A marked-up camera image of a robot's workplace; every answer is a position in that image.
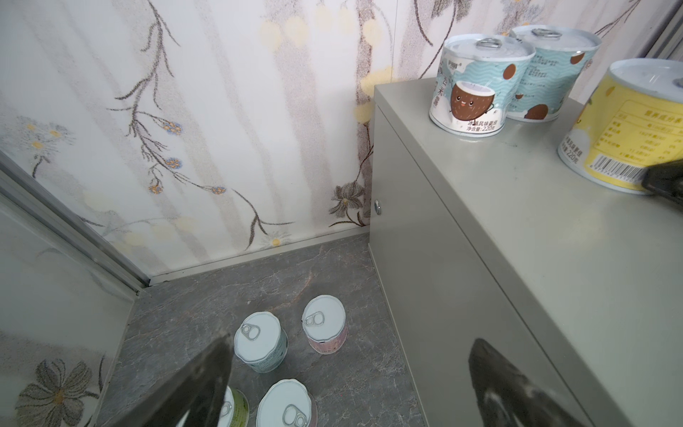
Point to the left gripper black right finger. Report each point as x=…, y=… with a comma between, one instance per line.
x=506, y=397

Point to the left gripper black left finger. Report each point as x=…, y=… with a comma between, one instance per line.
x=193, y=396

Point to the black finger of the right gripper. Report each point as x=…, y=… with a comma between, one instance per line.
x=665, y=180

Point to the yellow label can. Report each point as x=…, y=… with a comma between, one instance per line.
x=632, y=121

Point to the teal coconut can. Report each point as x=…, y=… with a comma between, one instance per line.
x=477, y=78
x=561, y=55

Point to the green label can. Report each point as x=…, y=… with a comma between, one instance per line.
x=235, y=409

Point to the teal can rear left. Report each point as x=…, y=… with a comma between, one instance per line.
x=260, y=342

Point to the pink can front left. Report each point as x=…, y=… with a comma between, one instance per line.
x=287, y=403

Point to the pink can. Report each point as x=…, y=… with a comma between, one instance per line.
x=324, y=322
x=287, y=403

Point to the pink can rear left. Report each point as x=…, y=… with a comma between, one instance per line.
x=324, y=322

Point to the grey metal cabinet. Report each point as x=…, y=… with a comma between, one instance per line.
x=577, y=285

